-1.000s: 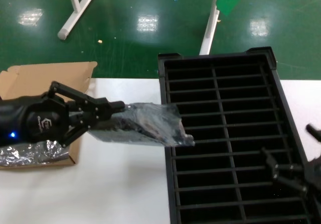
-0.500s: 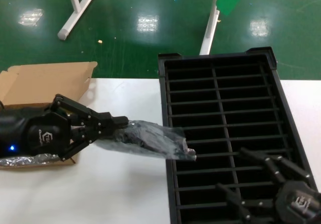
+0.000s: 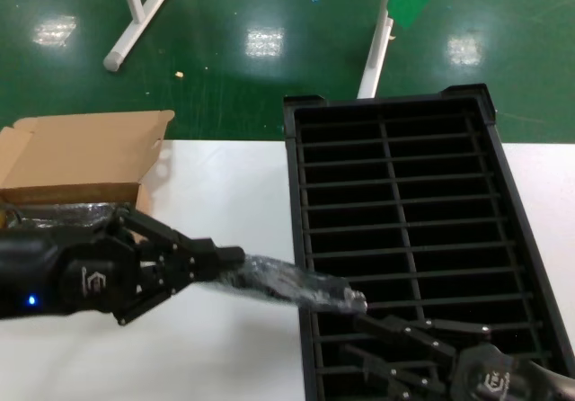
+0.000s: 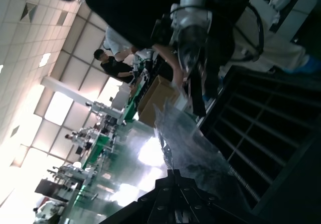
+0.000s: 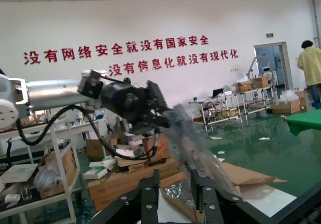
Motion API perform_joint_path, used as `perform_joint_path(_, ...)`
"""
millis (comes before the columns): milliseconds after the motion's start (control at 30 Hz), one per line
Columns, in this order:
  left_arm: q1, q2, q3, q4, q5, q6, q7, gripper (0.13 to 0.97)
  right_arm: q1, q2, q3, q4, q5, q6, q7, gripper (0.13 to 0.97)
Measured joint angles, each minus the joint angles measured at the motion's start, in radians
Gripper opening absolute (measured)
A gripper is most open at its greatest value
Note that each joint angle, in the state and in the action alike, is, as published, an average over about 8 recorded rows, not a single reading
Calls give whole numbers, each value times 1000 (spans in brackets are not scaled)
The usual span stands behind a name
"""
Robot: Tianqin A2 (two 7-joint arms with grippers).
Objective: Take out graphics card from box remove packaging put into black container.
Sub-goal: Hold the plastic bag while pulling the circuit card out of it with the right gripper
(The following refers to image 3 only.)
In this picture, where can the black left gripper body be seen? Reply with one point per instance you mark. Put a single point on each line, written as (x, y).
(67, 275)

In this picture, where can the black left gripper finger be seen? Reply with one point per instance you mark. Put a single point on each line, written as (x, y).
(197, 252)
(170, 279)

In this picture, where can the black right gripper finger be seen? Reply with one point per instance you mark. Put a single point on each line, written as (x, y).
(427, 335)
(413, 383)

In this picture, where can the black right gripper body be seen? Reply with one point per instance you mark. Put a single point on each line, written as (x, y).
(489, 378)

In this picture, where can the translucent grey antistatic bag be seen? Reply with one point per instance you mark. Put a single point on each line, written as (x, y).
(269, 264)

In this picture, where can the silver packaging film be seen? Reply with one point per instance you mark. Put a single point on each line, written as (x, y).
(81, 212)

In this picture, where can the black compartment container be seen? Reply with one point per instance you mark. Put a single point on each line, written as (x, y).
(294, 194)

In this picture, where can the brown cardboard box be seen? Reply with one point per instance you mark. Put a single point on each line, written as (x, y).
(81, 149)

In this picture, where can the white T-shaped table leg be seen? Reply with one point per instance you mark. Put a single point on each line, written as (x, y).
(135, 32)

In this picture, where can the white slanted table leg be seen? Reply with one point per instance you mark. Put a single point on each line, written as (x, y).
(375, 55)

